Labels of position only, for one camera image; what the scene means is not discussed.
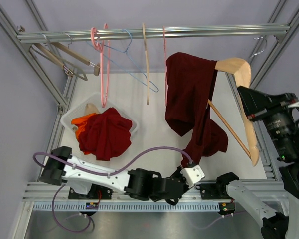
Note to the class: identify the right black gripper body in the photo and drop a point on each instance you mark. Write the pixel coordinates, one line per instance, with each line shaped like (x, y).
(281, 124)

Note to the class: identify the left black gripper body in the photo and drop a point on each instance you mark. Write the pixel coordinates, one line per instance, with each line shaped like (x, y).
(177, 174)

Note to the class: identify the wooden hanger with metal hook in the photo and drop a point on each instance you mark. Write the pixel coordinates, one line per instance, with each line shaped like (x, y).
(241, 70)

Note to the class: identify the dark maroon t shirt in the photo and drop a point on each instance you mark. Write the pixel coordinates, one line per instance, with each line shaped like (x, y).
(191, 81)

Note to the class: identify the red t shirt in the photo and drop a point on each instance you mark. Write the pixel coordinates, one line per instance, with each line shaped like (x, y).
(109, 135)

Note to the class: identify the beige round hook hanger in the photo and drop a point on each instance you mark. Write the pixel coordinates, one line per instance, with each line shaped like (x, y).
(147, 62)

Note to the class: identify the orange t shirt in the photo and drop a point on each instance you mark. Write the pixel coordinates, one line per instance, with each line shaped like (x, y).
(82, 131)

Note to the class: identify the beige t shirt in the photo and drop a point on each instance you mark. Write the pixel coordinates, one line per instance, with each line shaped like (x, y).
(92, 109)

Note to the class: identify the thin pink wire hanger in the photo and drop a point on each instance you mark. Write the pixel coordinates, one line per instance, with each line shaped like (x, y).
(165, 71)

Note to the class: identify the pink plastic hanger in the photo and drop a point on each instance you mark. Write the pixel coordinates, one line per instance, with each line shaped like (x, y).
(103, 62)

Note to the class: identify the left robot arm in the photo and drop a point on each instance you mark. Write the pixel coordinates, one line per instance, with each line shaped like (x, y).
(63, 168)

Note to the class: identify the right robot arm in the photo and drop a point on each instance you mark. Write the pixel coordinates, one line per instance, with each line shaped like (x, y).
(273, 224)

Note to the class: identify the empty wooden hanger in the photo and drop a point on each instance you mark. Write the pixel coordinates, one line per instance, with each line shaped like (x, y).
(79, 57)
(69, 68)

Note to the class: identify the white plastic basket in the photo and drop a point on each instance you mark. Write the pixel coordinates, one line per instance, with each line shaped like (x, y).
(95, 98)

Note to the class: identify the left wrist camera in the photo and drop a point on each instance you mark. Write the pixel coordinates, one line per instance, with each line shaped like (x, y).
(193, 175)

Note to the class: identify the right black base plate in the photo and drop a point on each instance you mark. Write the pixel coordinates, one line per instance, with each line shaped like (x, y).
(212, 191)

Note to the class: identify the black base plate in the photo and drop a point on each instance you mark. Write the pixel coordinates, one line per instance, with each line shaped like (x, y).
(212, 191)
(96, 192)

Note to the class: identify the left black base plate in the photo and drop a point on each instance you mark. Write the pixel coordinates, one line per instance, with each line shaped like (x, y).
(96, 192)

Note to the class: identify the aluminium hanging rail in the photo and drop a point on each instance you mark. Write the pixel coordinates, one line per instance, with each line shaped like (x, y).
(153, 33)

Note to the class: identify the white slotted cable duct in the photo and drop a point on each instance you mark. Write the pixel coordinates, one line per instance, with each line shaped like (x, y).
(127, 207)

